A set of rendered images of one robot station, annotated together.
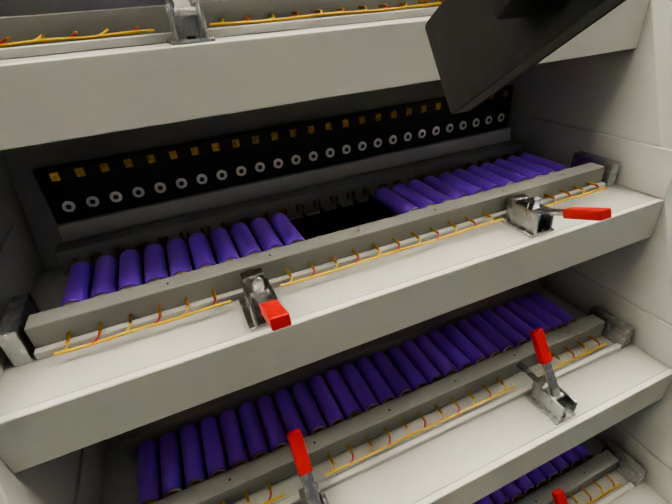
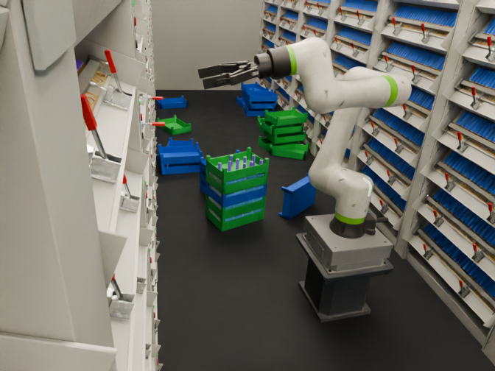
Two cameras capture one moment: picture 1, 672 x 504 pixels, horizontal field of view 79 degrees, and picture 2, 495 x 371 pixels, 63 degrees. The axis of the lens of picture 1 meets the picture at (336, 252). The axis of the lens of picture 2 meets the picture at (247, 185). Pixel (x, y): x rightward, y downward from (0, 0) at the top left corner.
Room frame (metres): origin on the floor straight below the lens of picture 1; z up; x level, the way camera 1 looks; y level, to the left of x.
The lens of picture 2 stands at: (-0.11, 1.11, 1.31)
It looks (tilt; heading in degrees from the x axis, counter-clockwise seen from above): 27 degrees down; 275
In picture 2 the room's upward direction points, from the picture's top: 4 degrees clockwise
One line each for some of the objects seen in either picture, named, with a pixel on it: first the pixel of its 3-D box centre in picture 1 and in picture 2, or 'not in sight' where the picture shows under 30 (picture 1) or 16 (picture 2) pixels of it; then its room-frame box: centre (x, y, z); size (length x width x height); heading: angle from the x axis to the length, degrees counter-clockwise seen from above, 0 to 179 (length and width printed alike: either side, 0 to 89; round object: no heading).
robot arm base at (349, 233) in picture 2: not in sight; (360, 222); (-0.47, -0.39, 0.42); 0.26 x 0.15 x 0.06; 17
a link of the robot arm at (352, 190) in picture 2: not in sight; (350, 195); (-0.41, -0.39, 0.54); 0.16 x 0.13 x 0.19; 137
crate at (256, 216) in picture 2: not in sight; (235, 211); (0.14, -1.00, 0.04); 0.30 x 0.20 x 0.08; 40
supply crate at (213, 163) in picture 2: not in sight; (237, 163); (0.14, -1.00, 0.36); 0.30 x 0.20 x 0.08; 40
